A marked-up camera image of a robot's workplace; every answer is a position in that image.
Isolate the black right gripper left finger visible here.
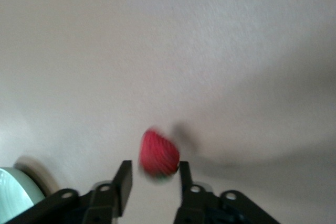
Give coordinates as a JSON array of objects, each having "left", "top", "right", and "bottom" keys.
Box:
[{"left": 81, "top": 159, "right": 133, "bottom": 224}]

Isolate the red strawberry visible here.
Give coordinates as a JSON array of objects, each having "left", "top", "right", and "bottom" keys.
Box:
[{"left": 138, "top": 126, "right": 182, "bottom": 184}]

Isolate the light green round plate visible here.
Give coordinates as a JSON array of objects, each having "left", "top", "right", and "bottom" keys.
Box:
[{"left": 0, "top": 166, "right": 53, "bottom": 224}]

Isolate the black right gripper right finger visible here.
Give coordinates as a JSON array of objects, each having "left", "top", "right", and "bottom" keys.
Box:
[{"left": 174, "top": 161, "right": 224, "bottom": 224}]

